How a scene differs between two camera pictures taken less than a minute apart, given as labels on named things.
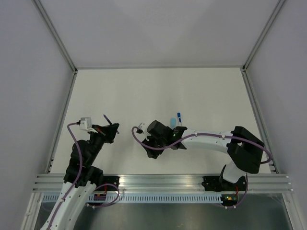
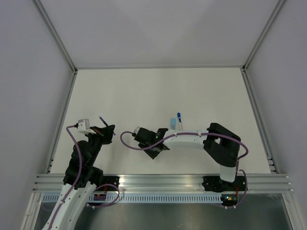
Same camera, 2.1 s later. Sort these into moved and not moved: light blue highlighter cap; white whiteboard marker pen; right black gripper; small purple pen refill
Moved: small purple pen refill
Not moved: light blue highlighter cap; right black gripper; white whiteboard marker pen
